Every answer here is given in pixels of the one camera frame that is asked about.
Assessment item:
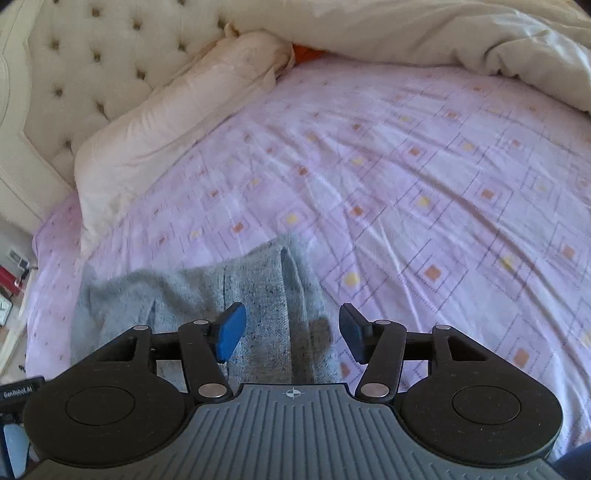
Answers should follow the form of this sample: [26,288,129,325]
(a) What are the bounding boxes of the person's dark clothing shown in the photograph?
[553,440,591,480]

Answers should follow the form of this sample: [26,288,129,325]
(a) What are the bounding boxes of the grey pants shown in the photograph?
[69,233,345,385]

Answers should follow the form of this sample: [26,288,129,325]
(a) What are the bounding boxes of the red object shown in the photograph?
[0,265,22,291]

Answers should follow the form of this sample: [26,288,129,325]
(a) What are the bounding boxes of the bed with pink sheet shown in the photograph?
[25,56,591,462]

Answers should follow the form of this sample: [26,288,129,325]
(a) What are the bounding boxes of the cream pillow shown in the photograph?
[73,31,296,259]

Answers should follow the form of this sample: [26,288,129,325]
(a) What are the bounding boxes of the cream tufted headboard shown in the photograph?
[0,0,232,234]

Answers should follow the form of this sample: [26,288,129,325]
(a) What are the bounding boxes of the cream duvet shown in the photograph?
[221,0,591,114]

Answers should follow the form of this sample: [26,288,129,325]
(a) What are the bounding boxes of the cream nightstand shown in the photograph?
[0,233,40,372]

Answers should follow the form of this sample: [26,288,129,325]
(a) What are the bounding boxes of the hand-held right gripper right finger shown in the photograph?
[339,304,498,401]

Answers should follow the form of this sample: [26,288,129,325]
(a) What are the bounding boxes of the orange cloth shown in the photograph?
[293,43,334,66]

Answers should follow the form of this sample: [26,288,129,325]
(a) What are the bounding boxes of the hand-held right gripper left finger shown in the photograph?
[95,302,247,401]

